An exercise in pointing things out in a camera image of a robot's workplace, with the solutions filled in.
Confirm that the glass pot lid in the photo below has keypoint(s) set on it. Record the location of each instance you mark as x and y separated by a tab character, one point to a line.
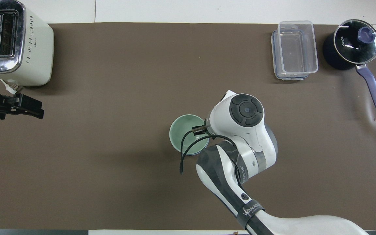
354	42

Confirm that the clear plastic container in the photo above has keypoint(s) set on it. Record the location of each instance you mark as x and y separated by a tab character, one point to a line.
297	49

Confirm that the white toaster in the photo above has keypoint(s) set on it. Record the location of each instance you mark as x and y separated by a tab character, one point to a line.
34	49

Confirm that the green bowl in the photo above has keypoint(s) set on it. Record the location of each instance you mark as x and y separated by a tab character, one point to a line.
184	130

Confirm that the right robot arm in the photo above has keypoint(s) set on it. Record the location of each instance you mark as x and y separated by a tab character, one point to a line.
246	137

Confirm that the blue bowl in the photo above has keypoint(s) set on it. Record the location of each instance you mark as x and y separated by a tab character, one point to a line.
197	153

